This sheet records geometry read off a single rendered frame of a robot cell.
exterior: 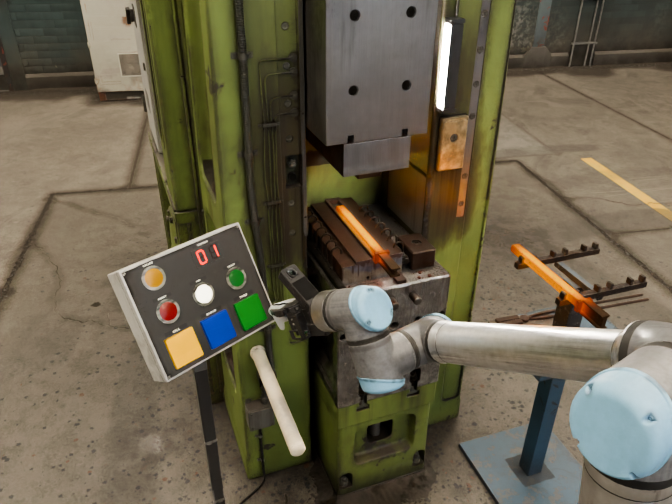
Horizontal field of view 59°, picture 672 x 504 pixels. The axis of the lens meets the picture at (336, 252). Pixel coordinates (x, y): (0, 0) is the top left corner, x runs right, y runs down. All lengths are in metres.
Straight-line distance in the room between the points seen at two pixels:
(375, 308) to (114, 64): 6.12
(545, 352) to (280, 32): 1.03
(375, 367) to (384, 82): 0.76
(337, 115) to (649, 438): 1.09
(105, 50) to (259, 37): 5.51
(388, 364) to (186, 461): 1.50
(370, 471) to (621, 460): 1.64
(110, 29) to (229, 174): 5.40
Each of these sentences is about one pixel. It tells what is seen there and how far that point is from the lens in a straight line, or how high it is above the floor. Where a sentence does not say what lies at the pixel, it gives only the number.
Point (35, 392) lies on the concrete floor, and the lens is 3.08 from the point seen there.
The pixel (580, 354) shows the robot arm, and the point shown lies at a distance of 0.99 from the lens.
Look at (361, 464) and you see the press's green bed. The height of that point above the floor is 0.15.
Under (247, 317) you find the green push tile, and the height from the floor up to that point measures 1.00.
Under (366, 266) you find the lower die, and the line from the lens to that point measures 1.81.
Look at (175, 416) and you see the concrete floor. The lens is 2.76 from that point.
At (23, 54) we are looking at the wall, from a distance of 7.92.
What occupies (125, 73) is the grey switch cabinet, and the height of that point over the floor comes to 0.30.
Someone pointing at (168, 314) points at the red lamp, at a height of 1.09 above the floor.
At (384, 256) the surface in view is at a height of 1.01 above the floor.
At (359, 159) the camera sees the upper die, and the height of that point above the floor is 1.32.
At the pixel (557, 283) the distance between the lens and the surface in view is 1.88.
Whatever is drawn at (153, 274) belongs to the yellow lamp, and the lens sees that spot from 1.45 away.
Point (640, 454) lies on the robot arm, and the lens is 0.79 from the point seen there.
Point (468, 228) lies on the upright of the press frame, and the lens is 2.13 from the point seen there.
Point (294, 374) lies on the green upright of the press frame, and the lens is 2.15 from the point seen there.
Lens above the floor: 1.92
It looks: 31 degrees down
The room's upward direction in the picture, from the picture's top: straight up
